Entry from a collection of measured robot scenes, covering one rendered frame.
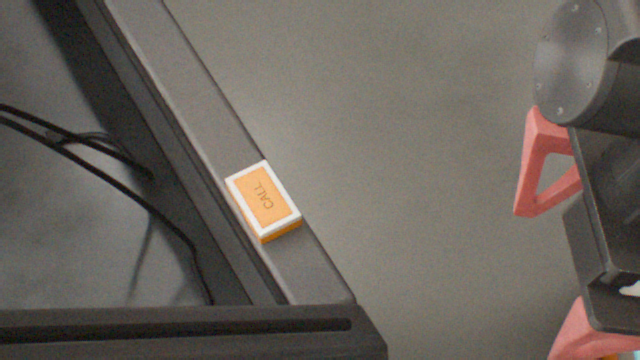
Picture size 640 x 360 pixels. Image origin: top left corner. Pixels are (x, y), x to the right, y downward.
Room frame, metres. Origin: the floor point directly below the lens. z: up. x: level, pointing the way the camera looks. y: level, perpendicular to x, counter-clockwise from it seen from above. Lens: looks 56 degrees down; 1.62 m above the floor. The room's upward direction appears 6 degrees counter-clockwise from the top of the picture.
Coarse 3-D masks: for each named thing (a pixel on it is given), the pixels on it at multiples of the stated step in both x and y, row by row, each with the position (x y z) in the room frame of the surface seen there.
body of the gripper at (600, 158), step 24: (576, 144) 0.36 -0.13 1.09; (600, 144) 0.37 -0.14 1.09; (624, 144) 0.35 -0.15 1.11; (600, 168) 0.34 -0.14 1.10; (624, 168) 0.33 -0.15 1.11; (600, 192) 0.33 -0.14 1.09; (624, 192) 0.33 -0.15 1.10; (600, 216) 0.32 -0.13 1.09; (624, 216) 0.32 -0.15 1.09; (600, 240) 0.31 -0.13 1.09; (624, 240) 0.31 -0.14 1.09; (624, 264) 0.29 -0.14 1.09
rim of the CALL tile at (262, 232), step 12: (252, 168) 0.46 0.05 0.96; (264, 168) 0.46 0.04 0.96; (228, 180) 0.45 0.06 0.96; (276, 180) 0.45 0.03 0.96; (240, 204) 0.43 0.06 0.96; (288, 204) 0.43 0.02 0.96; (252, 216) 0.42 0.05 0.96; (288, 216) 0.42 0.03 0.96; (300, 216) 0.42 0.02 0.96; (264, 228) 0.41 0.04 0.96; (276, 228) 0.41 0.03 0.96
